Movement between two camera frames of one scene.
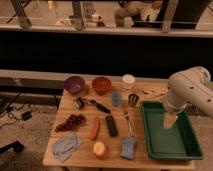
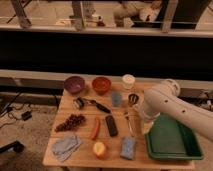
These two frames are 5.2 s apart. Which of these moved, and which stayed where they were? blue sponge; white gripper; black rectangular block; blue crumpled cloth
Moved: white gripper
Stayed: blue sponge; black rectangular block; blue crumpled cloth
